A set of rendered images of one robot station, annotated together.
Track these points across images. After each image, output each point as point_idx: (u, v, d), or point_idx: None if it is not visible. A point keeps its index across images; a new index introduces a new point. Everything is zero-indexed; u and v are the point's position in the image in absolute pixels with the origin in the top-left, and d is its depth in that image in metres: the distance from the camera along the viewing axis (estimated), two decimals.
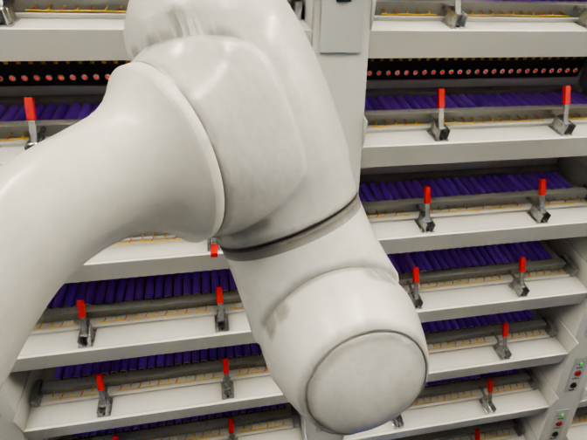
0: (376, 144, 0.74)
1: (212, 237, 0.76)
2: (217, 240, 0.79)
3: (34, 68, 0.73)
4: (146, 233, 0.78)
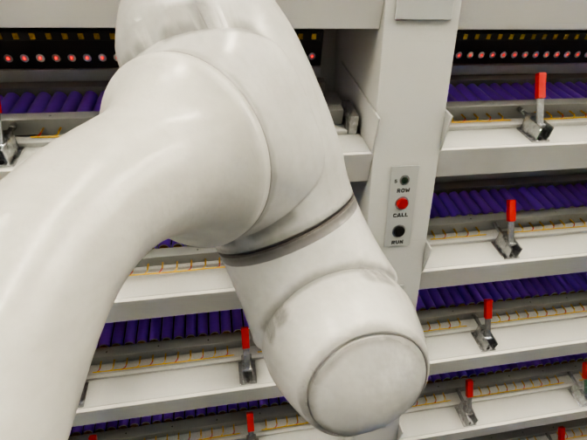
0: (457, 147, 0.56)
1: None
2: None
3: (4, 44, 0.55)
4: (152, 262, 0.59)
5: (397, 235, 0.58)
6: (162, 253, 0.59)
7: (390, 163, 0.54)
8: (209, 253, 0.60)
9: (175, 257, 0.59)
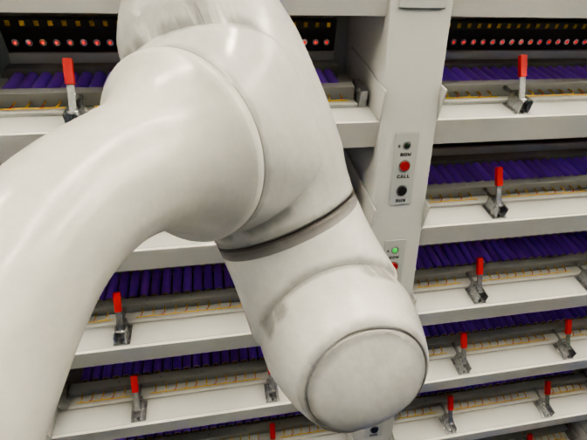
0: (451, 117, 0.66)
1: None
2: None
3: (68, 30, 0.65)
4: None
5: (400, 194, 0.69)
6: None
7: (395, 131, 0.65)
8: None
9: None
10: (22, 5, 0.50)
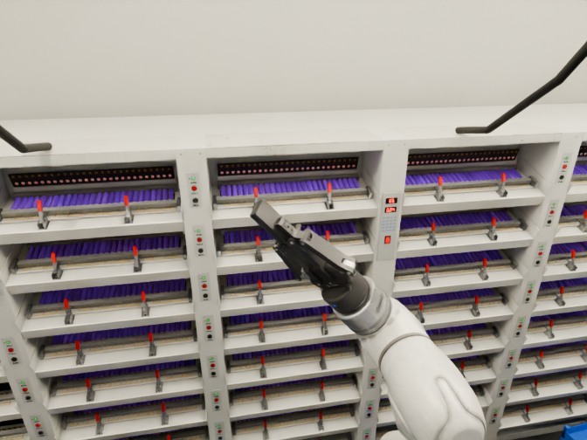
0: (397, 290, 1.68)
1: (324, 328, 1.71)
2: (325, 329, 1.73)
3: None
4: (293, 323, 1.73)
5: None
6: (296, 319, 1.73)
7: None
8: (312, 319, 1.74)
9: (300, 321, 1.73)
10: (251, 271, 1.53)
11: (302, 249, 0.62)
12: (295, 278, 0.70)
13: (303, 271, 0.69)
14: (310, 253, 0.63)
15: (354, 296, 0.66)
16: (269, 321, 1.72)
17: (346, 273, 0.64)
